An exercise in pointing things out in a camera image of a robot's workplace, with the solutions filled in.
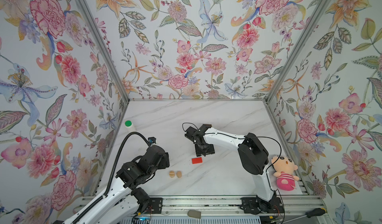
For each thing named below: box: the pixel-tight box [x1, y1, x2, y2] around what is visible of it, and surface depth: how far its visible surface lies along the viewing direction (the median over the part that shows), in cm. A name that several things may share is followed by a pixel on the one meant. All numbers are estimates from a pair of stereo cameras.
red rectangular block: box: [191, 157, 203, 165], surface depth 90 cm
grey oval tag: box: [187, 210, 202, 220], surface depth 72 cm
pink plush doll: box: [271, 155, 300, 192], surface depth 80 cm
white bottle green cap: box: [124, 119, 136, 133], surface depth 97 cm
